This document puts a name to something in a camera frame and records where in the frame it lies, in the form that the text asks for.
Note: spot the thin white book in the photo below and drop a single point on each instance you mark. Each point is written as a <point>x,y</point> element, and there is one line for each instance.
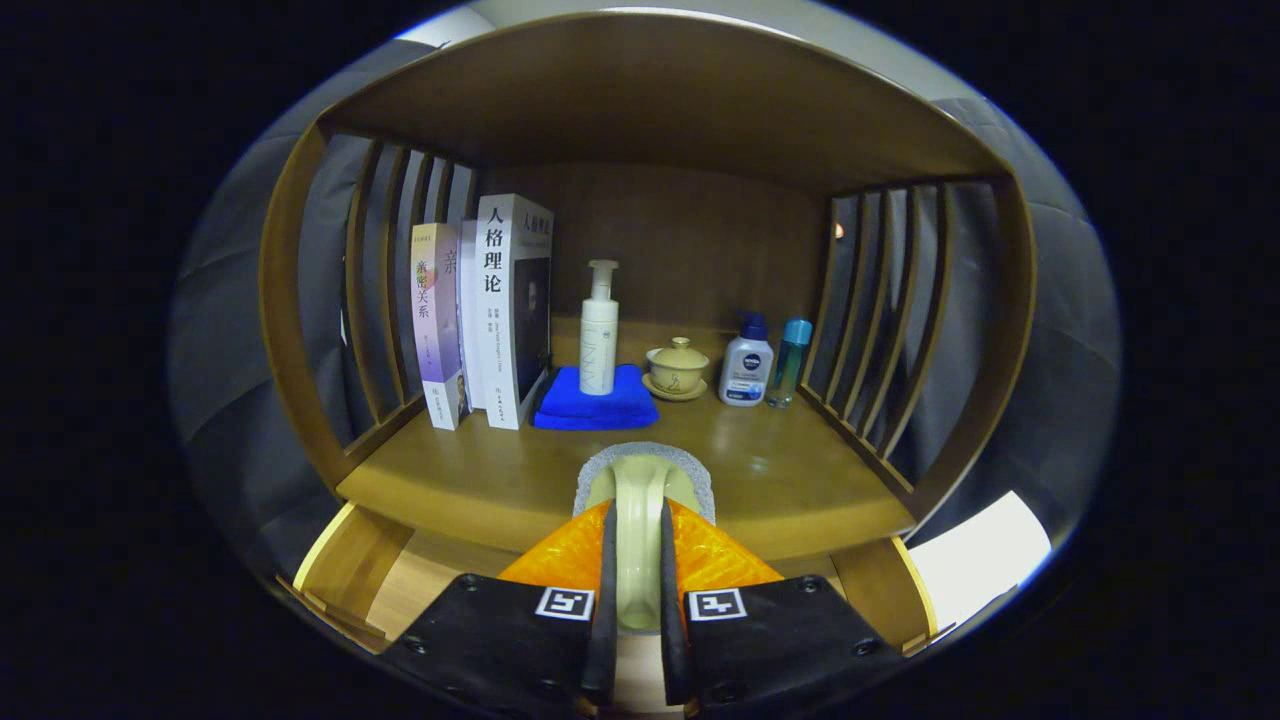
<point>470,320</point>

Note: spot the white storage box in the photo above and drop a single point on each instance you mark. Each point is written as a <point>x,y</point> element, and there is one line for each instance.
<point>980,560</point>

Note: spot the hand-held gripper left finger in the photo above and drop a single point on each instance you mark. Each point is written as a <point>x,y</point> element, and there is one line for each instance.
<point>603,600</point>

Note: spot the teal bottle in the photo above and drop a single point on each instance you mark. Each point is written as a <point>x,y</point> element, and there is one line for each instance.
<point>790,360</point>

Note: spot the thick white book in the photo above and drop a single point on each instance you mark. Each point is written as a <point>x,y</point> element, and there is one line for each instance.
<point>497,330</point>

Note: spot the wooden countertop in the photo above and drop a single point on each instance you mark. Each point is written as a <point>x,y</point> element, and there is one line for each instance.
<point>480,480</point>

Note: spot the white bottle with blue cap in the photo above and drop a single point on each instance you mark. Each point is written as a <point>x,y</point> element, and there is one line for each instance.
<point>745,370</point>

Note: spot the black backdrop cloth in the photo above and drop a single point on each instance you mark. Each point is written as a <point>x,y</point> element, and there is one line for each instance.
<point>1070,330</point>

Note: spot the yellow lidded teacup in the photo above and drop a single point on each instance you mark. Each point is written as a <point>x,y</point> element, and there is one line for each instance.
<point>677,370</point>

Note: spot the blue folded towel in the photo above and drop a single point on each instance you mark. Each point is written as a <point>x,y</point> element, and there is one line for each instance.
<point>560,405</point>

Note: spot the white pump bottle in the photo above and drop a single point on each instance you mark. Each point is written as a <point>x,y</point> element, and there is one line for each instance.
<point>598,350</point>

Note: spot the purple book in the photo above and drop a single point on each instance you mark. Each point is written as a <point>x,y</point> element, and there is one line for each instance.
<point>435,320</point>

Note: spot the wooden drawer with black knob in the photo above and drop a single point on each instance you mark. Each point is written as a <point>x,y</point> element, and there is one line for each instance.
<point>345,565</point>

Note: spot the brown wooden cabinet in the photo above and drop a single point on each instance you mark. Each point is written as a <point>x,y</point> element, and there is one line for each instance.
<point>650,100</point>

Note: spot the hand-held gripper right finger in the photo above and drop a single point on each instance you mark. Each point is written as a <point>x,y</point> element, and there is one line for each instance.
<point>672,600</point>

